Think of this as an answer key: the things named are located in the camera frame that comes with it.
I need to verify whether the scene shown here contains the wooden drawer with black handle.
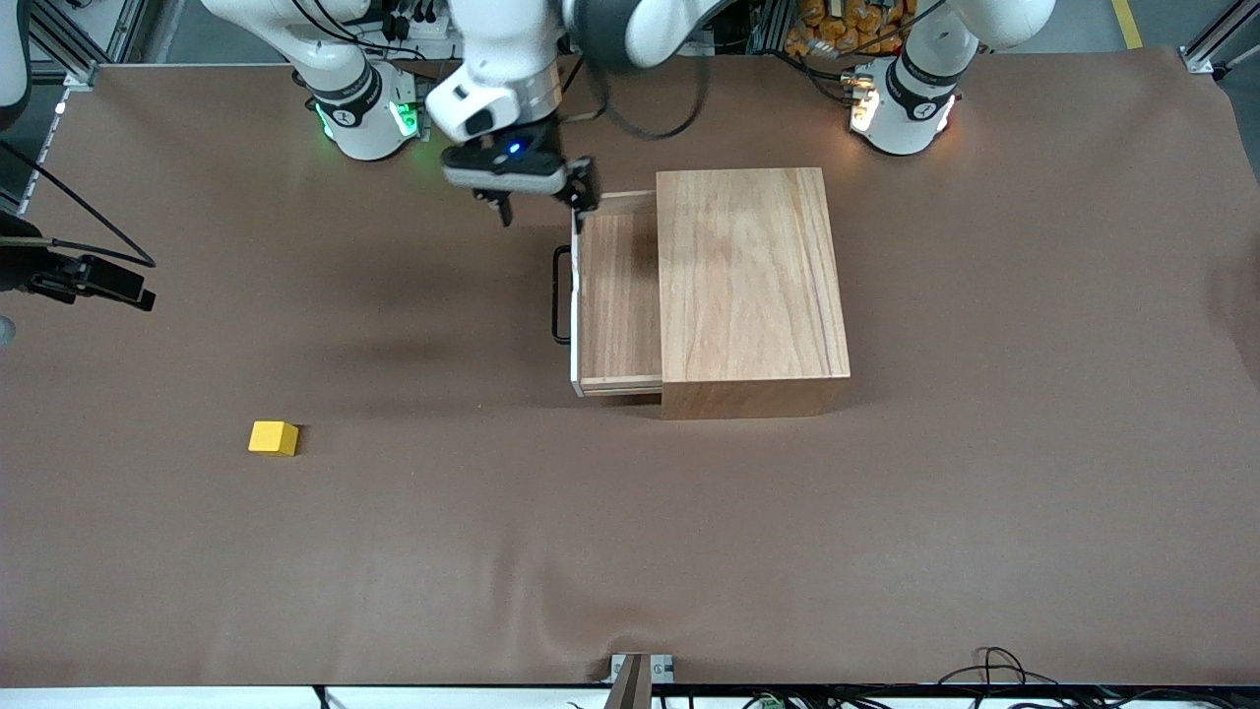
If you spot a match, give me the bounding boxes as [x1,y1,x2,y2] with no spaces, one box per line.
[550,187,664,400]

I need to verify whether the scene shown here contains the yellow block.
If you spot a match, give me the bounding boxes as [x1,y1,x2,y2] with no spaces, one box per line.
[248,420,300,458]

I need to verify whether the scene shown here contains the wooden cabinet box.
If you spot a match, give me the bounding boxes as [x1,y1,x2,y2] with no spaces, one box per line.
[657,167,852,421]

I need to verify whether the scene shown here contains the white power strip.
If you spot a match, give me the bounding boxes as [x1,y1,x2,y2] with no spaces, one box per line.
[378,0,456,42]

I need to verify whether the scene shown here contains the orange bagged items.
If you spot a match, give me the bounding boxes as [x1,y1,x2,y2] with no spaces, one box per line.
[786,0,909,58]

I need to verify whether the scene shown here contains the brown table cloth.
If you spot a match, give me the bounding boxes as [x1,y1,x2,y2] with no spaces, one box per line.
[0,49,1260,688]

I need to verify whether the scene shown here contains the metal table clamp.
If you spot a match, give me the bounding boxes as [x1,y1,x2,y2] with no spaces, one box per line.
[607,652,676,709]

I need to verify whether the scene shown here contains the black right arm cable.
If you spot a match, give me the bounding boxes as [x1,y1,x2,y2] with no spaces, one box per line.
[0,140,158,269]

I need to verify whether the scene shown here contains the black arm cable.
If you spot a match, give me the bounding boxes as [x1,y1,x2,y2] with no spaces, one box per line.
[564,47,712,141]
[0,140,158,269]

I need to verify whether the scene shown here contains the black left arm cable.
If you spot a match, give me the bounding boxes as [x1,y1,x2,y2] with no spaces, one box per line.
[564,47,712,141]

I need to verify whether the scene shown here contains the aluminium frame profile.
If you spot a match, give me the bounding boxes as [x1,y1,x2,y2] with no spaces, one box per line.
[1179,0,1260,76]
[28,0,151,90]

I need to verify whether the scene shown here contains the black cable bundle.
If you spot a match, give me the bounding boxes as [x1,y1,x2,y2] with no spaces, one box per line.
[925,646,1260,709]

